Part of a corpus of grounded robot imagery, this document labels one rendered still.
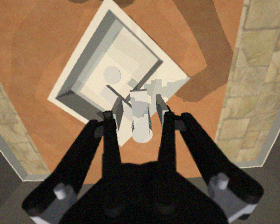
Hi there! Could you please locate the white square sink basin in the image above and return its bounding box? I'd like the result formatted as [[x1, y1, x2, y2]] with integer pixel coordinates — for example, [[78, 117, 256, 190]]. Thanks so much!
[[48, 0, 190, 124]]

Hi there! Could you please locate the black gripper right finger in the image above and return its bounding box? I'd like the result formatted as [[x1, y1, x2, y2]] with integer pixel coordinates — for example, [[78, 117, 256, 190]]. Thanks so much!
[[152, 94, 264, 223]]

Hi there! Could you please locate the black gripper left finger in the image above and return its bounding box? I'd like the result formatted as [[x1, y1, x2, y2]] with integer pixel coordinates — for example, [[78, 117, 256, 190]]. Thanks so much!
[[22, 97, 127, 224]]

